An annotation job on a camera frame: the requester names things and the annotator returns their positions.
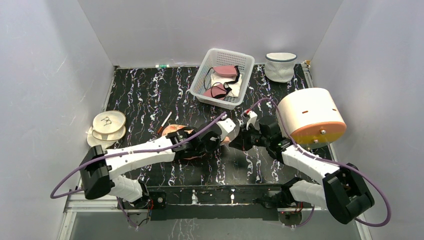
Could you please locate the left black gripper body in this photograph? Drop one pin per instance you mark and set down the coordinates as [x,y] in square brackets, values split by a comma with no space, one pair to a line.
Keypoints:
[208,149]

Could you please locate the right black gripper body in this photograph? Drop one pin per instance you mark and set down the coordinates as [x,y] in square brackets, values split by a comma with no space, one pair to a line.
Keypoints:
[245,139]

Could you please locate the pink patterned mesh laundry bag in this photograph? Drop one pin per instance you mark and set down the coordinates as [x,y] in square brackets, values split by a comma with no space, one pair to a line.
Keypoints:
[203,128]

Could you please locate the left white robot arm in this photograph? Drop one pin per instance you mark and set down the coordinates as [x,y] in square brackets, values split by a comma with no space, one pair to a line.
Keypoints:
[102,171]

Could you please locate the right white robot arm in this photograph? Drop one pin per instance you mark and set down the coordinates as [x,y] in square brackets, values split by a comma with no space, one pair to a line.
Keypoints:
[338,189]

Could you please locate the white mesh laundry bag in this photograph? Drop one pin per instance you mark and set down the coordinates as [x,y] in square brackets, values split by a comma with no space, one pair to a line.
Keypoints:
[279,66]

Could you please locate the red and white pen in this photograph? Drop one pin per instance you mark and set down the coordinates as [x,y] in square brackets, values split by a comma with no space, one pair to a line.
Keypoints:
[160,129]

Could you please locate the white plastic basket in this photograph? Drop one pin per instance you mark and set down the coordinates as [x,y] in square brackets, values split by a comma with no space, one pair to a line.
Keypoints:
[219,57]

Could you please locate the white and orange drum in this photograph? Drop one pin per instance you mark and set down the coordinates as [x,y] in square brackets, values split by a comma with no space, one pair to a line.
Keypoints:
[311,117]

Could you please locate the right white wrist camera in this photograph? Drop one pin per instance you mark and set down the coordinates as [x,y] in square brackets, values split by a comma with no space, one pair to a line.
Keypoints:
[249,118]

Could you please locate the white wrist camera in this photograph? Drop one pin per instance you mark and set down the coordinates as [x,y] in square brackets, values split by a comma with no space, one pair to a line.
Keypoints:
[249,118]
[226,125]

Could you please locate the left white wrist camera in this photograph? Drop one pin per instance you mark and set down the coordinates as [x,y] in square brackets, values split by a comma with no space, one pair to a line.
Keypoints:
[226,125]

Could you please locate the aluminium frame rail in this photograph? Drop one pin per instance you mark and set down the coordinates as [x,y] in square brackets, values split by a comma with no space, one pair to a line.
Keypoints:
[194,202]

